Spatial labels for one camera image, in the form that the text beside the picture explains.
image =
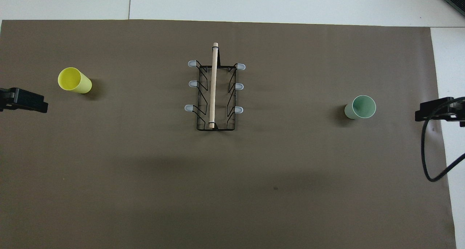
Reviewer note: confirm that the yellow plastic cup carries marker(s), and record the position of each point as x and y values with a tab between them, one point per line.
81	84

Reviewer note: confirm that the pale green plastic cup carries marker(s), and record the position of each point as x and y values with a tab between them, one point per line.
364	107

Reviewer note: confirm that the brown table mat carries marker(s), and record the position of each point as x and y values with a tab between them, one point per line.
145	176

